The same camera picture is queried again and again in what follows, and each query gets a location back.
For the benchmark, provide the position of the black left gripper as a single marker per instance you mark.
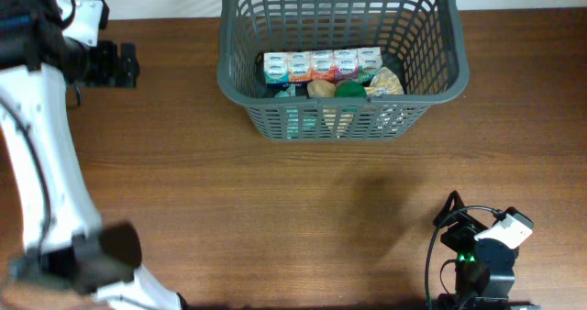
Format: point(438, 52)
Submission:
point(111, 75)

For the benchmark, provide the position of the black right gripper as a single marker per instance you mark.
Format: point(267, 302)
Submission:
point(469, 228)

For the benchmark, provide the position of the beige snack bag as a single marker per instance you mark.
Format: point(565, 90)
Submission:
point(385, 82)

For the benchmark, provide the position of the white tissue multipack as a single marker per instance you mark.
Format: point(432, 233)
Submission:
point(302, 67)

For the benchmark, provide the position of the green-lid spice jar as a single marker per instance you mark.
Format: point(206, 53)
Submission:
point(350, 90)

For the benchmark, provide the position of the teal packet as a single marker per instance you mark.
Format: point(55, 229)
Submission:
point(295, 124)

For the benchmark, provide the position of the grey plastic basket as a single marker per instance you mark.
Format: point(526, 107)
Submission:
point(421, 41)

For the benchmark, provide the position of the metal tin can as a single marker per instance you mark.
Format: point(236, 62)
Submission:
point(391, 119)

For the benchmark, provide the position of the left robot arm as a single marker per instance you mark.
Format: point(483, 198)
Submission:
point(47, 47)

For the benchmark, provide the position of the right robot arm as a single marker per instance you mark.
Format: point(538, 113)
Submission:
point(483, 268)

